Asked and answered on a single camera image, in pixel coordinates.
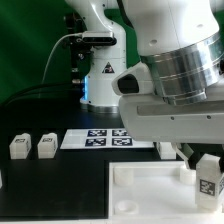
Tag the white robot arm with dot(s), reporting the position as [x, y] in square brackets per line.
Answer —
[159, 64]

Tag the white marker sheet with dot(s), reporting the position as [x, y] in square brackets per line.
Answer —
[101, 138]

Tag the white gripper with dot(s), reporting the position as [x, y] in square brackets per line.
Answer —
[148, 118]

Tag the white piece left edge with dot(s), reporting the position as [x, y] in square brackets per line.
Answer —
[1, 184]

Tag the black camera stand pole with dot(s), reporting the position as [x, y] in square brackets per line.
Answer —
[79, 52]

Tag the white square table top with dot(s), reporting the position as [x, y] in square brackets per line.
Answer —
[152, 193]

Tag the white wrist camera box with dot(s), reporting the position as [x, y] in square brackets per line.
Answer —
[135, 80]

